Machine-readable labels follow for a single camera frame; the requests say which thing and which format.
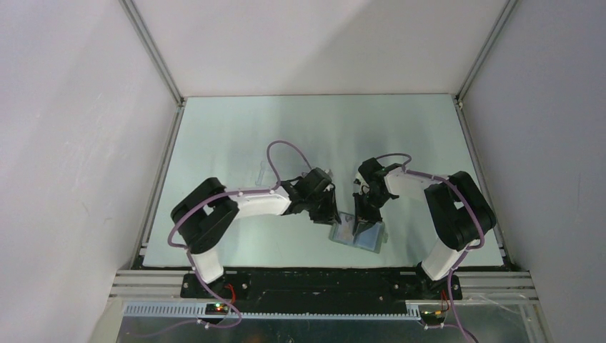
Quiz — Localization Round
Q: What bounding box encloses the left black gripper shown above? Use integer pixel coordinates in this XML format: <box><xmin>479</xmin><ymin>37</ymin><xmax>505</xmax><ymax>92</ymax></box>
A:
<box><xmin>304</xmin><ymin>187</ymin><xmax>342</xmax><ymax>226</ymax></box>

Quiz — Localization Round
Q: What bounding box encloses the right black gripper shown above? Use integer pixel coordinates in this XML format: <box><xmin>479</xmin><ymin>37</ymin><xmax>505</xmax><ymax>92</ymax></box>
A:
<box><xmin>352</xmin><ymin>189</ymin><xmax>390</xmax><ymax>236</ymax></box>

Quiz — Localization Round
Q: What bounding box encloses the blue card wallet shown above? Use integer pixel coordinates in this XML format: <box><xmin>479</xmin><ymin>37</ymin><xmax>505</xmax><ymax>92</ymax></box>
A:
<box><xmin>328</xmin><ymin>212</ymin><xmax>388</xmax><ymax>254</ymax></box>

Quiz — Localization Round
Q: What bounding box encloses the clear acrylic card holder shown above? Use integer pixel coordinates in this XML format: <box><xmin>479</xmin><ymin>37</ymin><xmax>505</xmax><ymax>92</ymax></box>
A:
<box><xmin>255</xmin><ymin>160</ymin><xmax>299</xmax><ymax>187</ymax></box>

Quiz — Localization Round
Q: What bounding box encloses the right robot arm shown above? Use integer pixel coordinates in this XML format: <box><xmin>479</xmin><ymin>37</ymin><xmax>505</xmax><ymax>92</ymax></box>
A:
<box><xmin>352</xmin><ymin>158</ymin><xmax>497</xmax><ymax>299</ymax></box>

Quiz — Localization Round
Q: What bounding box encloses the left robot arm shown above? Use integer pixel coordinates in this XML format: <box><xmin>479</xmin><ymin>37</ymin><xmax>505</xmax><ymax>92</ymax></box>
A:
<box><xmin>167</xmin><ymin>168</ymin><xmax>341</xmax><ymax>298</ymax></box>

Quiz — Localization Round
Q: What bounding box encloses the right controller board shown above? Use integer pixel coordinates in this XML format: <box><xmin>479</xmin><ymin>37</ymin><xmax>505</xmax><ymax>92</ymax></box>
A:
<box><xmin>420</xmin><ymin>310</ymin><xmax>447</xmax><ymax>328</ymax></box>

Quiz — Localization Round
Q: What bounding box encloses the controller board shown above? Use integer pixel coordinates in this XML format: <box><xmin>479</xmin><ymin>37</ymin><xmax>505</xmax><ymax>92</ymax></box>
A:
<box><xmin>204</xmin><ymin>302</ymin><xmax>231</xmax><ymax>316</ymax></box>
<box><xmin>420</xmin><ymin>310</ymin><xmax>447</xmax><ymax>328</ymax></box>

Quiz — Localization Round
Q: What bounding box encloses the left controller board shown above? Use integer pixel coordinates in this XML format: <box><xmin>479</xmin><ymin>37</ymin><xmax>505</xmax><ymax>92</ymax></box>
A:
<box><xmin>204</xmin><ymin>302</ymin><xmax>231</xmax><ymax>316</ymax></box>

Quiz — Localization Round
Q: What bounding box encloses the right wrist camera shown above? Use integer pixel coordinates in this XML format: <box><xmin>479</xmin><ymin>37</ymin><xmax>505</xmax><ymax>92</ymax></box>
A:
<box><xmin>354</xmin><ymin>172</ymin><xmax>368</xmax><ymax>192</ymax></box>

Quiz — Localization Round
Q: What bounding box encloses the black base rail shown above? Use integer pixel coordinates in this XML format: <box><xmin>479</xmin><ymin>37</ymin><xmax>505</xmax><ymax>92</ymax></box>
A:
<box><xmin>137</xmin><ymin>266</ymin><xmax>462</xmax><ymax>316</ymax></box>

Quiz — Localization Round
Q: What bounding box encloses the white slotted cable duct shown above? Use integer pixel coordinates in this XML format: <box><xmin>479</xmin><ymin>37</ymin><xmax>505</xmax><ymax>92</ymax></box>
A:
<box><xmin>124</xmin><ymin>302</ymin><xmax>421</xmax><ymax>321</ymax></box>

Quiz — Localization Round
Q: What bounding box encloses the right aluminium frame post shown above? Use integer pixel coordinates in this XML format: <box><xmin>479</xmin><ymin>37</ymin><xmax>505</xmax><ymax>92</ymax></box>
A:
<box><xmin>454</xmin><ymin>0</ymin><xmax>519</xmax><ymax>109</ymax></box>

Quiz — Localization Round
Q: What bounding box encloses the aluminium frame post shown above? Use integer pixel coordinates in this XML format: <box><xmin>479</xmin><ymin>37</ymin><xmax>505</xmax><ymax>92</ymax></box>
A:
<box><xmin>119</xmin><ymin>0</ymin><xmax>184</xmax><ymax>106</ymax></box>
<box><xmin>454</xmin><ymin>0</ymin><xmax>519</xmax><ymax>109</ymax></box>

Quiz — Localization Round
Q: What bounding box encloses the left aluminium frame post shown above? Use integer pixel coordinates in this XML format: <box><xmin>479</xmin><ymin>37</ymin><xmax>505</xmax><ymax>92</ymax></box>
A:
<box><xmin>119</xmin><ymin>0</ymin><xmax>184</xmax><ymax>106</ymax></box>

